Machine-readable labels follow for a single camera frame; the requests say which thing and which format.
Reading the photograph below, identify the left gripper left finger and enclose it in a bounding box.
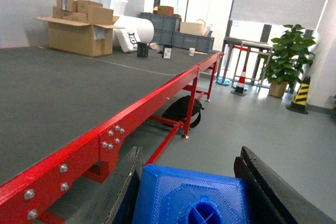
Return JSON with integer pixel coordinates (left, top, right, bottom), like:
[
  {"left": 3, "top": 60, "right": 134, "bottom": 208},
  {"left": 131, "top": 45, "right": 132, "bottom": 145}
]
[{"left": 65, "top": 146, "right": 143, "bottom": 223}]

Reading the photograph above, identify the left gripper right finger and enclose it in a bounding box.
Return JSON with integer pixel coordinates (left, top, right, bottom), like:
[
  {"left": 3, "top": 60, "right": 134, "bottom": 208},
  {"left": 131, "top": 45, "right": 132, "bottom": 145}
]
[{"left": 234, "top": 146, "right": 335, "bottom": 223}]

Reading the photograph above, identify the blue plastic block part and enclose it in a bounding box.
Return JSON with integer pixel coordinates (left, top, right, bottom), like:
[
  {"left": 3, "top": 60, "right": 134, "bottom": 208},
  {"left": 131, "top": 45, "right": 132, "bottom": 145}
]
[{"left": 132, "top": 164, "right": 254, "bottom": 223}]

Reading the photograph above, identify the yellow-black traffic cone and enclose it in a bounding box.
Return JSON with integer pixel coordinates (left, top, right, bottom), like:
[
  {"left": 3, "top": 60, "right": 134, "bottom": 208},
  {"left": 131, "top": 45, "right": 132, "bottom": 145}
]
[{"left": 286, "top": 76, "right": 311, "bottom": 114}]

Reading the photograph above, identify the distant red-white cone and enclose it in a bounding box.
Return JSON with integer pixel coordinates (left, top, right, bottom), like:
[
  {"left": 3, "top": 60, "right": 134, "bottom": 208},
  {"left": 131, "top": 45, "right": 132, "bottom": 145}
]
[{"left": 231, "top": 66, "right": 247, "bottom": 97}]

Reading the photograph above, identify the black backpack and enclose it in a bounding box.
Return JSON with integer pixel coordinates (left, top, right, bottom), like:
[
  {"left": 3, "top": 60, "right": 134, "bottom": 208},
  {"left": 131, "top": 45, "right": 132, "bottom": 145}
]
[{"left": 162, "top": 95, "right": 205, "bottom": 128}]

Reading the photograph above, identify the green potted plant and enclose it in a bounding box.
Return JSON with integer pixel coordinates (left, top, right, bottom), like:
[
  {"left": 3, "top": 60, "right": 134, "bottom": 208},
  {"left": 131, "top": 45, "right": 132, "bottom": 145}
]
[{"left": 260, "top": 24, "right": 316, "bottom": 98}]

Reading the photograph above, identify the black ribbed box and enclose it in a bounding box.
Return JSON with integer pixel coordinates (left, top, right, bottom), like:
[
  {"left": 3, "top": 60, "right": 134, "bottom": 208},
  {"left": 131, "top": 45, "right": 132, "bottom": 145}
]
[{"left": 137, "top": 42, "right": 149, "bottom": 58}]

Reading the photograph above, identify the grey metal high table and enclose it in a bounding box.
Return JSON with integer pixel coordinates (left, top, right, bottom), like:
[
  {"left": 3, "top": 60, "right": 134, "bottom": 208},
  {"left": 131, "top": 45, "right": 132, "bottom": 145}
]
[{"left": 215, "top": 36, "right": 274, "bottom": 93}]

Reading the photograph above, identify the black and white box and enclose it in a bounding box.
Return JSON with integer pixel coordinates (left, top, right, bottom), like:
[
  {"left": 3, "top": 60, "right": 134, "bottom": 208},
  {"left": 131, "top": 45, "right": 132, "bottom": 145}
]
[{"left": 162, "top": 45, "right": 173, "bottom": 59}]

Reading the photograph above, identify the white paper cup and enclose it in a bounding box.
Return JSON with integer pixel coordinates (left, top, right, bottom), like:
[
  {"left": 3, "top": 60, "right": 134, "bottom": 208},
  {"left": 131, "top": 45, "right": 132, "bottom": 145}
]
[{"left": 189, "top": 48, "right": 195, "bottom": 56}]

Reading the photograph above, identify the white foam roll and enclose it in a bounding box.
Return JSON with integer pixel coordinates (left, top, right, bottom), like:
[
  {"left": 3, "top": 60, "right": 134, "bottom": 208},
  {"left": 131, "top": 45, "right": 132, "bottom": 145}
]
[{"left": 110, "top": 0, "right": 154, "bottom": 52}]

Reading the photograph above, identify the large open cardboard box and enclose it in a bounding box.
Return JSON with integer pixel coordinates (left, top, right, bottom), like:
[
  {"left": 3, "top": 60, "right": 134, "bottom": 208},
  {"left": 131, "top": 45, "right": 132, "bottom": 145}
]
[{"left": 36, "top": 0, "right": 123, "bottom": 57}]

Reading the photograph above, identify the grey plastic crate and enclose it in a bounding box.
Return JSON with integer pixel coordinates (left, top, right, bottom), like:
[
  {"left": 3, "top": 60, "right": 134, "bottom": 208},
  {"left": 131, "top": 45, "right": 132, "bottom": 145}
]
[{"left": 139, "top": 12, "right": 214, "bottom": 52}]

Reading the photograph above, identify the red metal table frame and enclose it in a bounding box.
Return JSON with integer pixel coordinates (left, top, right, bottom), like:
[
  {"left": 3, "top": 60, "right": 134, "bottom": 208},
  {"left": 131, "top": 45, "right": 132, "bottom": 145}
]
[{"left": 1, "top": 47, "right": 223, "bottom": 223}]

